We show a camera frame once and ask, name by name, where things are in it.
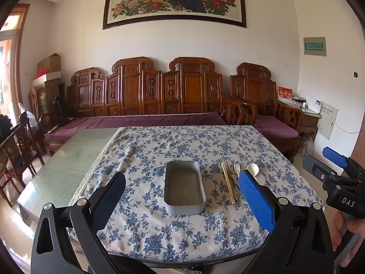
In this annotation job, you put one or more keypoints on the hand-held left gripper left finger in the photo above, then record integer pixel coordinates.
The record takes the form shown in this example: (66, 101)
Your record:
(111, 199)

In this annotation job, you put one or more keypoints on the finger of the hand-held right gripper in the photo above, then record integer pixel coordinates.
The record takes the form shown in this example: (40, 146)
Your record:
(316, 168)
(336, 156)

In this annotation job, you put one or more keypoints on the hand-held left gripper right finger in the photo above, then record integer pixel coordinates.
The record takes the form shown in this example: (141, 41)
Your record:
(255, 199)

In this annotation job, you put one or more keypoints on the wooden chopstick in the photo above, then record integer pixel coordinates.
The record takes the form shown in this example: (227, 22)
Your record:
(230, 182)
(227, 183)

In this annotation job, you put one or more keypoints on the white spoon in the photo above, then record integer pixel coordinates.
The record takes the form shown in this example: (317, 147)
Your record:
(253, 169)

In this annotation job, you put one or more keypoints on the white plastic fork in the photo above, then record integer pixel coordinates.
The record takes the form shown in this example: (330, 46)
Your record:
(236, 169)

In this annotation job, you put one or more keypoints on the grey metal box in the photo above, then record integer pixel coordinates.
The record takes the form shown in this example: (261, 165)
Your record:
(182, 188)

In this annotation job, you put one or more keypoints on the person's right hand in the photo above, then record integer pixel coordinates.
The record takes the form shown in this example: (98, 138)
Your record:
(338, 231)

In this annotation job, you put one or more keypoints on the white electrical panel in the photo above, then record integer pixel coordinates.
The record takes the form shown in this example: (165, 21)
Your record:
(328, 122)

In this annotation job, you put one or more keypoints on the wooden side table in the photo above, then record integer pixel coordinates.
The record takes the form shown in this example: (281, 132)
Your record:
(309, 122)

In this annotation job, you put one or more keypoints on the purple armchair cushion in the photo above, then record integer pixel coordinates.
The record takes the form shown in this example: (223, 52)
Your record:
(279, 130)

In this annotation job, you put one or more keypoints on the white device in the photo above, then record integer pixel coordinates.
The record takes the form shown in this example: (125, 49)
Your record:
(315, 105)

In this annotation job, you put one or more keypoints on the purple sofa cushion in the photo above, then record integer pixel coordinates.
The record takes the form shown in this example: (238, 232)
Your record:
(114, 121)

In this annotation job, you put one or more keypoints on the red card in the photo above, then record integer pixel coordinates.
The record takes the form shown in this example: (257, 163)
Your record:
(285, 94)

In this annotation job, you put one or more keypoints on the blue floral tablecloth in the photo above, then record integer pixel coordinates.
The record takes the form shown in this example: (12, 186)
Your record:
(176, 137)

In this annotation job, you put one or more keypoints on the carved wooden armchair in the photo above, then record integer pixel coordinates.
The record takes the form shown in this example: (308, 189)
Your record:
(253, 91)

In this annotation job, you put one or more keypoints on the wooden dining chair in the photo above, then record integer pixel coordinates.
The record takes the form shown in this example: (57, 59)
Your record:
(22, 145)

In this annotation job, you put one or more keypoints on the carved wooden sofa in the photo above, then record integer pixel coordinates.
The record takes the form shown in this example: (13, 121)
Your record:
(131, 91)

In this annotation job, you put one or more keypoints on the clear plastic bag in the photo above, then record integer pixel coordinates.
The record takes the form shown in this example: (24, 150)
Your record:
(27, 115)

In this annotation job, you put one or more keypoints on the large brown cardboard box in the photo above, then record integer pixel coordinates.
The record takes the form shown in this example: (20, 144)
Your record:
(52, 91)

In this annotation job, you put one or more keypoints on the black clothes pile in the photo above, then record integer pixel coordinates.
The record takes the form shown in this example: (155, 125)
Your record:
(5, 127)

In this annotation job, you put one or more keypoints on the white cardboard box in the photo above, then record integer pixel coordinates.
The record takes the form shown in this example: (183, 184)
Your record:
(47, 80)

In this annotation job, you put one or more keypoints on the red decoration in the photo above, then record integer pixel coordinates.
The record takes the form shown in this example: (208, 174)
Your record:
(41, 72)

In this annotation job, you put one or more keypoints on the framed peacock painting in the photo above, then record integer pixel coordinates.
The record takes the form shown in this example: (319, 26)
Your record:
(171, 5)

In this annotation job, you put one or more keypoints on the grey wall panel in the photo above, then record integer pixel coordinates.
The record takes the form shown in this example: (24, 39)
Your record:
(314, 46)

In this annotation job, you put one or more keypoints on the wooden door frame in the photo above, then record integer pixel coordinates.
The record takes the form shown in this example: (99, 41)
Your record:
(21, 62)

